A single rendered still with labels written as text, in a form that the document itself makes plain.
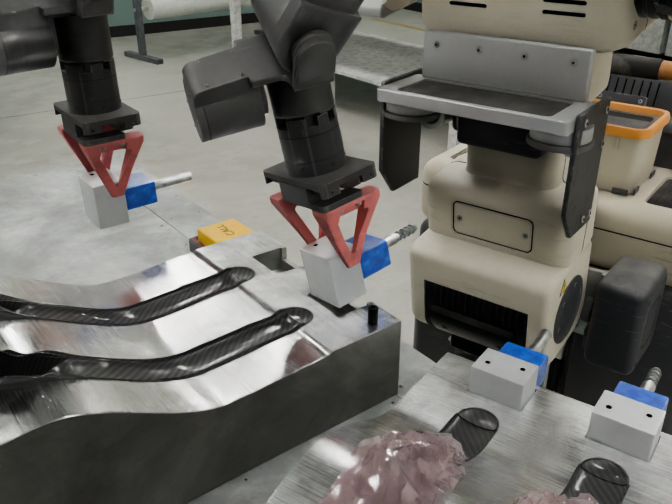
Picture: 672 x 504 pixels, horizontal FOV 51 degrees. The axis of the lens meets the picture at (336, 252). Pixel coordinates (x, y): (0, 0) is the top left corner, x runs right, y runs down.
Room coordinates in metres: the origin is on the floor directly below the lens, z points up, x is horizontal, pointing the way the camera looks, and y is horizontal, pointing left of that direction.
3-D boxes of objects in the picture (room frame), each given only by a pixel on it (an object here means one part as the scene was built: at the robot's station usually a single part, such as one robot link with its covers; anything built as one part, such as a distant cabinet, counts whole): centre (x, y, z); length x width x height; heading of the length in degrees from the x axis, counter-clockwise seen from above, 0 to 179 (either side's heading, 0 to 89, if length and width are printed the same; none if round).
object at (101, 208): (0.81, 0.24, 0.94); 0.13 x 0.05 x 0.05; 127
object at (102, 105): (0.79, 0.27, 1.06); 0.10 x 0.07 x 0.07; 37
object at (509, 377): (0.56, -0.18, 0.85); 0.13 x 0.05 x 0.05; 145
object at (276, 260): (0.71, 0.06, 0.87); 0.05 x 0.05 x 0.04; 37
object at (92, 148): (0.78, 0.26, 0.99); 0.07 x 0.07 x 0.09; 37
